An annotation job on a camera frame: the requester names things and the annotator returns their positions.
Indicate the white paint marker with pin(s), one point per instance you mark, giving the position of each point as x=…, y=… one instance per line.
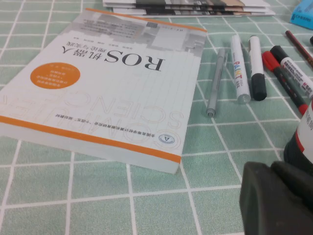
x=238, y=71

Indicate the grey pen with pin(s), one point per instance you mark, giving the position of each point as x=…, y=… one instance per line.
x=215, y=85

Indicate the white marker with black cap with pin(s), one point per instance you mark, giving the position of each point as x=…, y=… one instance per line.
x=255, y=56

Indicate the white labelled marker black cap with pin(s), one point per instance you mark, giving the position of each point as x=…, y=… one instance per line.
x=293, y=71

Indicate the dark red pencil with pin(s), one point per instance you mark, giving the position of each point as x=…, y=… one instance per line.
x=298, y=46

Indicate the green checkered tablecloth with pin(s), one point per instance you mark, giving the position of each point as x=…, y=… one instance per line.
x=97, y=208

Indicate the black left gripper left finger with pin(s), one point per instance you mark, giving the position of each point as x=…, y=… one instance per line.
x=269, y=208

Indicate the magazine with photo cover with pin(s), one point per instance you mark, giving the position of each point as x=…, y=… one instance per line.
x=185, y=2
x=244, y=13
x=185, y=8

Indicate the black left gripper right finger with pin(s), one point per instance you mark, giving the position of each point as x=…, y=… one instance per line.
x=298, y=181

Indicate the dark marker with white label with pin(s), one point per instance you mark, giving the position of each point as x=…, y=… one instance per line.
x=305, y=127

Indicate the white orange ROS book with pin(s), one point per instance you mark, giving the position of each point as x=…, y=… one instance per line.
x=97, y=98

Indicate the blue box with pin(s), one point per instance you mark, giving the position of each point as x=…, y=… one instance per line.
x=303, y=17

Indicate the dark marker with red cap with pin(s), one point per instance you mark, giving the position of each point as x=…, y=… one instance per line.
x=281, y=76

